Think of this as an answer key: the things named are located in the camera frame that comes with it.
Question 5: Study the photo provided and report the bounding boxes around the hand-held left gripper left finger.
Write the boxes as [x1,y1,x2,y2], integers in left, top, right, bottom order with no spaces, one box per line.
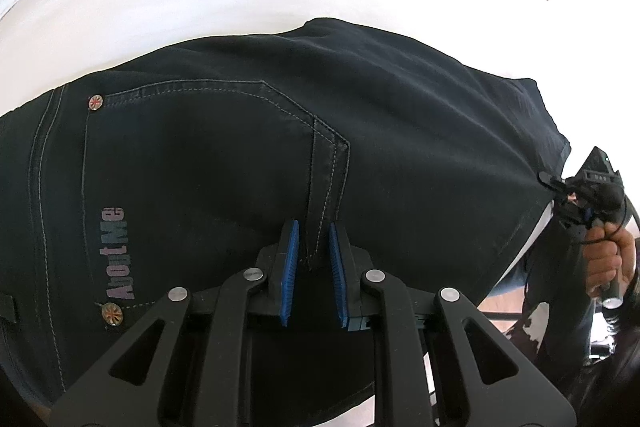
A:
[48,219,301,427]

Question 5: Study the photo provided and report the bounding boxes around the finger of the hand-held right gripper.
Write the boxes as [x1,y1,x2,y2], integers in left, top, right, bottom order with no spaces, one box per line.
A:
[555,203,594,235]
[538,172,569,194]

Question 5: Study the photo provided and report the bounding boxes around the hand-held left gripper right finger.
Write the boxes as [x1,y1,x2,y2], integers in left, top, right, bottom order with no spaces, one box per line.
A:
[327,221,579,427]

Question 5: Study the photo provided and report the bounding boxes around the black pants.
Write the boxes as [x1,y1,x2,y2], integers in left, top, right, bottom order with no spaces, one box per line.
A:
[0,18,572,413]

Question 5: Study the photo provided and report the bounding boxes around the person's right hand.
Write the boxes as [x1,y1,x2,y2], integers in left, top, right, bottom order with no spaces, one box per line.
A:
[582,225,637,300]

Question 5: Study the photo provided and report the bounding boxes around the person's leg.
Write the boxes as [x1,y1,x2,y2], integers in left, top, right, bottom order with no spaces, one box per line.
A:
[502,252,608,390]

